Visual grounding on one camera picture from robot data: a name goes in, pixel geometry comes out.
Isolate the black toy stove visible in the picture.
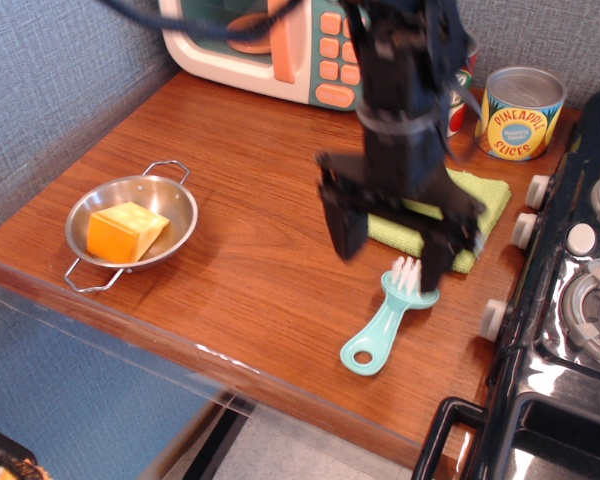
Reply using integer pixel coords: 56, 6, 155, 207
413, 91, 600, 479

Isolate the tomato sauce can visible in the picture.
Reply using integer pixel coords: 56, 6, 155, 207
447, 34, 479, 137

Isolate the white stove knob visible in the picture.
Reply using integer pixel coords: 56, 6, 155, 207
525, 175, 551, 210
511, 213, 537, 250
479, 299, 508, 342

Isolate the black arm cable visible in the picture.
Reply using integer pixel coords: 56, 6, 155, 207
99, 0, 301, 44

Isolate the orange cheese block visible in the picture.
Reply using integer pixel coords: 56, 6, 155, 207
86, 202, 170, 264

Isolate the toy microwave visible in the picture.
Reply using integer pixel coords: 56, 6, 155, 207
163, 1, 362, 111

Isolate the white stove knob middle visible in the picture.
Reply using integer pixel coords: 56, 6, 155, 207
511, 213, 537, 250

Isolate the pineapple slices can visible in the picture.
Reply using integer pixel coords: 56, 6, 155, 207
474, 66, 567, 162

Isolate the steel pan with handles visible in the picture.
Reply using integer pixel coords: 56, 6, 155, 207
64, 160, 199, 294

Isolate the teal dish brush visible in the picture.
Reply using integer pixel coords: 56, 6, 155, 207
340, 257, 440, 376

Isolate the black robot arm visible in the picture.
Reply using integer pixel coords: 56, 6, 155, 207
316, 1, 484, 292

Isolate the white stove knob top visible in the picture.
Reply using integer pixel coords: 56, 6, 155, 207
525, 175, 551, 210

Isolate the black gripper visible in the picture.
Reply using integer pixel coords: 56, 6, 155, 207
316, 107, 484, 293

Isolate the white stove knob bottom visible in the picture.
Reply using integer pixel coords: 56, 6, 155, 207
479, 299, 508, 342

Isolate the green folded cloth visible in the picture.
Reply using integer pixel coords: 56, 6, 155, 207
367, 168, 513, 275

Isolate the orange object bottom left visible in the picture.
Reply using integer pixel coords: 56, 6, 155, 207
0, 455, 51, 480

